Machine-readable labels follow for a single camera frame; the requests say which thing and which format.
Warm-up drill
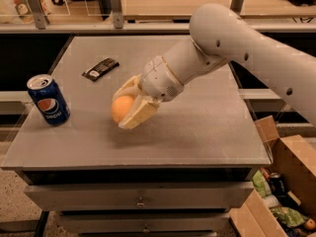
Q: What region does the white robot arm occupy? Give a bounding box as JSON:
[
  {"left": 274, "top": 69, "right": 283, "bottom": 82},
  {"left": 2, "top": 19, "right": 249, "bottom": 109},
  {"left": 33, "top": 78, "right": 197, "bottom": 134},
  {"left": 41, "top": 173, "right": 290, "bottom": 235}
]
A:
[{"left": 114, "top": 4, "right": 316, "bottom": 129}]

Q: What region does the dark can in box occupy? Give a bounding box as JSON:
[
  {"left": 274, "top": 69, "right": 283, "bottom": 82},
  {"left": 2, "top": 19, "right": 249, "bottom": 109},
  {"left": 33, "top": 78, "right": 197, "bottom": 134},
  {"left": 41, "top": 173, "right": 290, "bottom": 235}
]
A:
[{"left": 270, "top": 173, "right": 286, "bottom": 197}]

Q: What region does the grey drawer cabinet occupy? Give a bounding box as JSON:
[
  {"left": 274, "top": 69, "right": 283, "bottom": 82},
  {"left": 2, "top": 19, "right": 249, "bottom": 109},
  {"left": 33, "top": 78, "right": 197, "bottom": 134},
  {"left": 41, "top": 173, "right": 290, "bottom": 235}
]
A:
[{"left": 2, "top": 36, "right": 270, "bottom": 236}]

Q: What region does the upper drawer knob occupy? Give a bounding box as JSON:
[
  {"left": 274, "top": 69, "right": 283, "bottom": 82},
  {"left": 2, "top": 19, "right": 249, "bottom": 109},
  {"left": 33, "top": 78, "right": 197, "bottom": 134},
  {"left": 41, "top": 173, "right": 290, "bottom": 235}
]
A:
[{"left": 135, "top": 197, "right": 146, "bottom": 208}]

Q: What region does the cardboard box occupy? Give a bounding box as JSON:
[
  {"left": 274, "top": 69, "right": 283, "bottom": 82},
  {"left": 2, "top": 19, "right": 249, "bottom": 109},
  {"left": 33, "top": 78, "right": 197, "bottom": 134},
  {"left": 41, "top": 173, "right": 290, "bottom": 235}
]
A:
[{"left": 229, "top": 116, "right": 316, "bottom": 237}]

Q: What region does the white plastic bag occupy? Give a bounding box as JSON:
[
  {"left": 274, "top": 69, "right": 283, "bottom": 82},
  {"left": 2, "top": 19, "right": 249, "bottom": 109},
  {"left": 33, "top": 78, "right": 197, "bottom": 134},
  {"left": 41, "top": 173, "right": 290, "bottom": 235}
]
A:
[{"left": 0, "top": 0, "right": 51, "bottom": 24}]

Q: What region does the green snack bag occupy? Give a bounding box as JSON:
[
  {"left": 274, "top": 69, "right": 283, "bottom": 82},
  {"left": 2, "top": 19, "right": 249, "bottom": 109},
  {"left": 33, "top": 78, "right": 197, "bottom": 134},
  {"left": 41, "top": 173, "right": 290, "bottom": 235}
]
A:
[{"left": 271, "top": 206, "right": 308, "bottom": 227}]

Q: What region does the drawer knob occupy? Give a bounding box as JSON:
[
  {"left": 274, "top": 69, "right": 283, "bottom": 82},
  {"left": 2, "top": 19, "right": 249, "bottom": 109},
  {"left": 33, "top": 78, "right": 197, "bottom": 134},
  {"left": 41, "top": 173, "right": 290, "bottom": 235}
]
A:
[
  {"left": 142, "top": 224, "right": 150, "bottom": 233},
  {"left": 135, "top": 197, "right": 146, "bottom": 208}
]

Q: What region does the metal bracket middle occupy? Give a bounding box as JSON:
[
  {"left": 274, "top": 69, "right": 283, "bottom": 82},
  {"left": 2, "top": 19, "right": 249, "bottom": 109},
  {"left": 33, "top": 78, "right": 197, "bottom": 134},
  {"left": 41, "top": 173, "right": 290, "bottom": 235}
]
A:
[{"left": 110, "top": 0, "right": 124, "bottom": 29}]

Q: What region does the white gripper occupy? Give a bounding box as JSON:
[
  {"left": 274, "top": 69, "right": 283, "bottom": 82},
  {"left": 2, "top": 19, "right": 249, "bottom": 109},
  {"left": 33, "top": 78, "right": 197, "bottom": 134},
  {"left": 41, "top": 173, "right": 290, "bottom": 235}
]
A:
[{"left": 112, "top": 55, "right": 184, "bottom": 129}]

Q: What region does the metal bracket left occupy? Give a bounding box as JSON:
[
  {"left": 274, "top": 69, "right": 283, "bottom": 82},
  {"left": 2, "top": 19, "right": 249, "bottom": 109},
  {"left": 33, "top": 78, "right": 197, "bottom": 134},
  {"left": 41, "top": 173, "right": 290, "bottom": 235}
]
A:
[{"left": 28, "top": 0, "right": 48, "bottom": 30}]

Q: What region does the blue Pepsi can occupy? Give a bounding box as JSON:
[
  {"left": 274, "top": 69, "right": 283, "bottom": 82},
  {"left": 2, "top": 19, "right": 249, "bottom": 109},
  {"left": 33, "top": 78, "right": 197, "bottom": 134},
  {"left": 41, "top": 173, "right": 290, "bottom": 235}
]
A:
[{"left": 27, "top": 74, "right": 70, "bottom": 125}]

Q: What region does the black snack bar wrapper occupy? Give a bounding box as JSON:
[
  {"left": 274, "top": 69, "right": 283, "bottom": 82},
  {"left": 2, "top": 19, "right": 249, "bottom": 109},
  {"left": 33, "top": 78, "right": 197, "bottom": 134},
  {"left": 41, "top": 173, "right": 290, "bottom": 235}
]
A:
[{"left": 82, "top": 57, "right": 119, "bottom": 82}]

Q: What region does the light green packet in box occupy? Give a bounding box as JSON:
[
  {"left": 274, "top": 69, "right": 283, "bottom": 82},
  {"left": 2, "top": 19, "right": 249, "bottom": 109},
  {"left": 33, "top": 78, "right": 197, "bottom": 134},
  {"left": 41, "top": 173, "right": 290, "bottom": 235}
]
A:
[{"left": 252, "top": 170, "right": 272, "bottom": 198}]

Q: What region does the lower drawer knob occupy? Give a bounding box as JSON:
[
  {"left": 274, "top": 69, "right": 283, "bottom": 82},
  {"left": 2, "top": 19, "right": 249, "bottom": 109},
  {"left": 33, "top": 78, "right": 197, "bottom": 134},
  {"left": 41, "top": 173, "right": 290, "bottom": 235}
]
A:
[{"left": 142, "top": 224, "right": 150, "bottom": 233}]

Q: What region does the small orange fruit in box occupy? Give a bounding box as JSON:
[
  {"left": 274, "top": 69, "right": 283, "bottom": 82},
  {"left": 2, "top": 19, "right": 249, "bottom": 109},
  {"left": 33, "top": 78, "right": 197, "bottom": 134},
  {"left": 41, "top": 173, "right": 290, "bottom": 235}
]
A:
[{"left": 304, "top": 218, "right": 316, "bottom": 230}]

